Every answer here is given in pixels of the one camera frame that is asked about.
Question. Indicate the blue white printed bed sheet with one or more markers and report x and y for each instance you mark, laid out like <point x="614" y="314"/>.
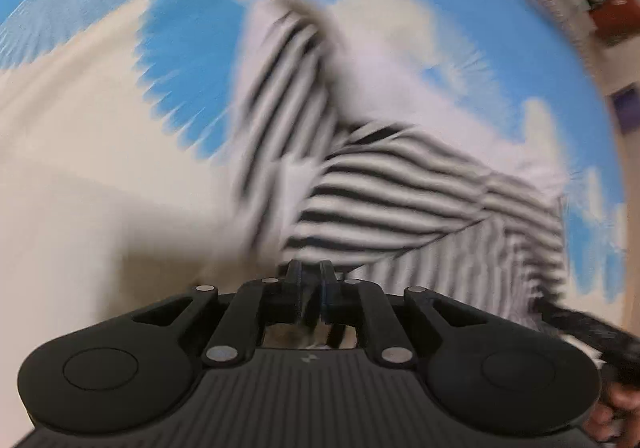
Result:
<point x="75" y="178"/>

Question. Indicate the purple box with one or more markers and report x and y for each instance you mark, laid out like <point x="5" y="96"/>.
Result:
<point x="627" y="110"/>

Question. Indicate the person's right hand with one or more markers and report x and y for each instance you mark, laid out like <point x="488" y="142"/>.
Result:
<point x="617" y="413"/>

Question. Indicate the black white striped sweater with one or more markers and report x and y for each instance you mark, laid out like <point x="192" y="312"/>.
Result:
<point x="390" y="198"/>

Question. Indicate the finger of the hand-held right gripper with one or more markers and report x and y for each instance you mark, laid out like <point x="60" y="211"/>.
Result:
<point x="552" y="314"/>

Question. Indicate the dark red plush toy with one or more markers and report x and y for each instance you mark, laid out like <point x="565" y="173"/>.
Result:
<point x="617" y="15"/>

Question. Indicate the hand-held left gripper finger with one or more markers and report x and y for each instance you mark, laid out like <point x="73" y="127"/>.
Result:
<point x="314" y="300"/>
<point x="326" y="300"/>

